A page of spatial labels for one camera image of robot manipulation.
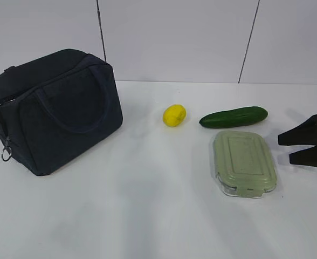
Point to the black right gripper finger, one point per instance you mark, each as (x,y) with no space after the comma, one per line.
(306,157)
(304,134)

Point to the green cucumber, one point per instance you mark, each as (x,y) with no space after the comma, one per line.
(239,117)

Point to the green lidded glass container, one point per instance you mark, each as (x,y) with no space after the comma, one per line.
(244,164)

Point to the yellow lemon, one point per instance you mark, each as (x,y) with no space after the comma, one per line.
(174,115)

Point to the dark navy lunch bag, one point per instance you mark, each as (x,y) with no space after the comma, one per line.
(55,108)

